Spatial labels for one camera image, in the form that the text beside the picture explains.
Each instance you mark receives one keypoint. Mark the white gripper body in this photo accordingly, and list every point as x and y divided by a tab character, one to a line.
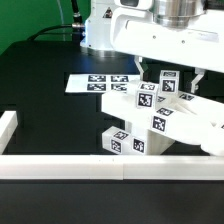
186	32

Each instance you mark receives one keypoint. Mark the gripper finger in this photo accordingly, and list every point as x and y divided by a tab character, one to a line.
199	74
142	67

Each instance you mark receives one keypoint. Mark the white chair back frame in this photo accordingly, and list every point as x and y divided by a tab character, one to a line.
183	117

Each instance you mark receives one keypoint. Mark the small white marker cube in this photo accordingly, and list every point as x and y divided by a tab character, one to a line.
169	82

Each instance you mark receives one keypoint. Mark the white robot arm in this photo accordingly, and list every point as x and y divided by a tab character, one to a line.
98	28

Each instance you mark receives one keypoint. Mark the white marker sheet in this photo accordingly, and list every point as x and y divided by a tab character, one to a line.
98	83

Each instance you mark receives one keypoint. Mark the white U-shaped fence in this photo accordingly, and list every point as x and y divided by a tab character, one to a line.
98	167

